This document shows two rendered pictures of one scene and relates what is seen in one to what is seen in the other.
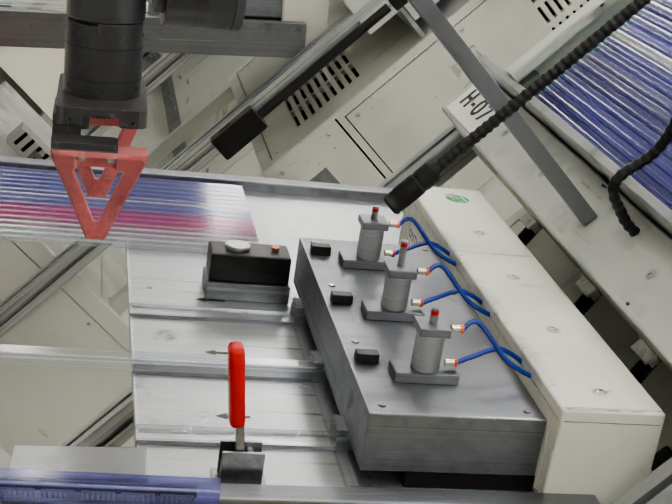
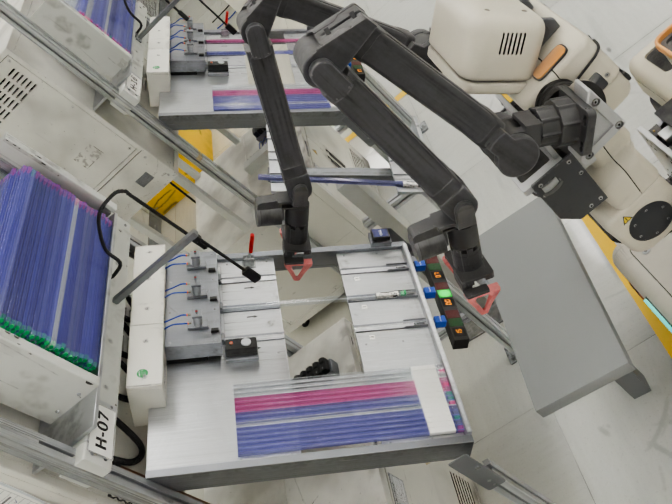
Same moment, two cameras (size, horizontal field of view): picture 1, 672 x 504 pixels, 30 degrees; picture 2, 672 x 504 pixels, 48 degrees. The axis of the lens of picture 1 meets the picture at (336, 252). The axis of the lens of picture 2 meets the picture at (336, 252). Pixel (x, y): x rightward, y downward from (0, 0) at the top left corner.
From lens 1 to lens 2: 2.55 m
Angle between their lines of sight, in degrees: 119
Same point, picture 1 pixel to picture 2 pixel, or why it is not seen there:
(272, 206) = (221, 445)
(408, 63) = not seen: outside the picture
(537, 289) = (141, 301)
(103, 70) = not seen: hidden behind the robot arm
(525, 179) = (116, 348)
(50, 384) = not seen: outside the picture
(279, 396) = (234, 298)
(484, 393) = (180, 262)
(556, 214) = (119, 318)
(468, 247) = (156, 327)
